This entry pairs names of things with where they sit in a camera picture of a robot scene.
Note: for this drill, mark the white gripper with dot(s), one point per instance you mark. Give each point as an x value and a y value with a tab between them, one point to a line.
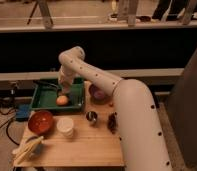
66	84

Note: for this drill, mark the grey board eraser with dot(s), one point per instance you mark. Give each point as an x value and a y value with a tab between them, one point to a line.
65	93

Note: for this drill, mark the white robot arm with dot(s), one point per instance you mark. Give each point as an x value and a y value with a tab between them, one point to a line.
142	140

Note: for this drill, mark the green plastic tray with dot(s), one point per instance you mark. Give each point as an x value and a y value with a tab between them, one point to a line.
44	97

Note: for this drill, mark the orange round fruit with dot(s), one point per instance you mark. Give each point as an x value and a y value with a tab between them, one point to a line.
62	100

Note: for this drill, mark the black ladle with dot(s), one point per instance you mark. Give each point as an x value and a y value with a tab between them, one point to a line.
39	82

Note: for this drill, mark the purple bowl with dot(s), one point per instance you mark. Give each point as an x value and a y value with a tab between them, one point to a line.
97	94

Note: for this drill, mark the small metal cup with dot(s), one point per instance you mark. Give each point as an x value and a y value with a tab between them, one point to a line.
92	117

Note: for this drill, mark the white plastic cup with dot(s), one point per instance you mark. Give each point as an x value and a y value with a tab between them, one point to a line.
65	126

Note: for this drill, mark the red-brown bowl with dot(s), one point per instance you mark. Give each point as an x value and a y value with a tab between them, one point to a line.
41	122

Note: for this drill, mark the blue power box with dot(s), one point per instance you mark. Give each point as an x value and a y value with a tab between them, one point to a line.
23	112

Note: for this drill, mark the wooden board table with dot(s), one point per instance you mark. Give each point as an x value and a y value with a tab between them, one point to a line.
90	146

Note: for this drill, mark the dark grape bunch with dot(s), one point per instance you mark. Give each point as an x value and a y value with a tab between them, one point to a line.
112	123

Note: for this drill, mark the yellow banana bunch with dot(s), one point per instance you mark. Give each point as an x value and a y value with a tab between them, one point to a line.
33	146

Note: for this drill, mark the metal window rail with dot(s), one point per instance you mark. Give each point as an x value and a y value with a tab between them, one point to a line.
130	73

